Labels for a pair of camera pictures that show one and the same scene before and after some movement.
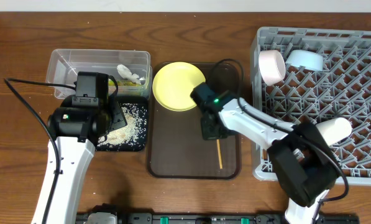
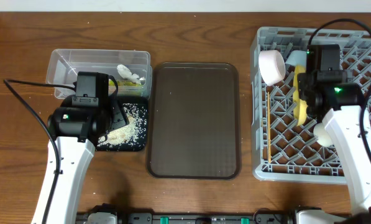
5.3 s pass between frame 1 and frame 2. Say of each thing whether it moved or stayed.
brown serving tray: stayed
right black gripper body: moved
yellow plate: moved
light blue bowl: stayed
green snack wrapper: stayed
